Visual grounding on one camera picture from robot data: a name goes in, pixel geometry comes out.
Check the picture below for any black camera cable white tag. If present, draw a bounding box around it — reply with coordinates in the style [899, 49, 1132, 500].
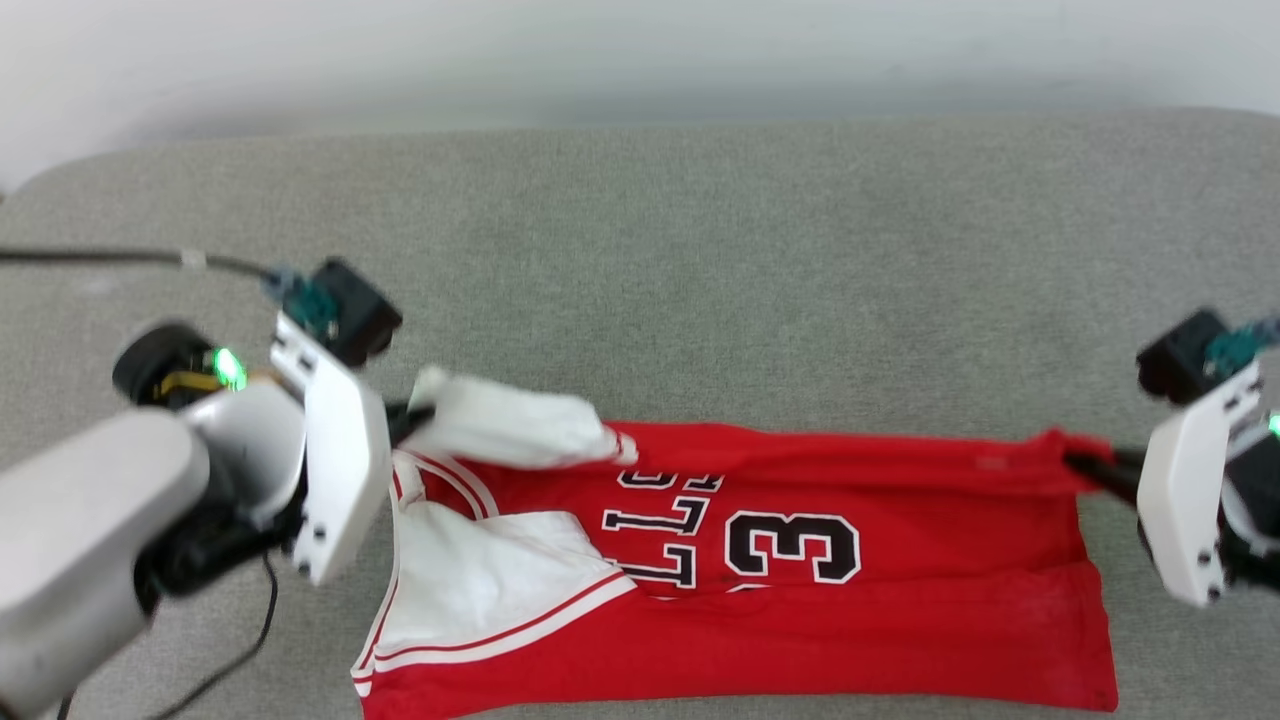
[0, 246, 277, 282]

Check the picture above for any red white basketball jersey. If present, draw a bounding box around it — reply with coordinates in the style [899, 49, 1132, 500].
[350, 365, 1120, 720]

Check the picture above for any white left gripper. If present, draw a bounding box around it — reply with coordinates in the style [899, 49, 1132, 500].
[270, 312, 436, 587]

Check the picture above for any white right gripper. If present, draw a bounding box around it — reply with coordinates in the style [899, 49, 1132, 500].
[1064, 360, 1264, 609]

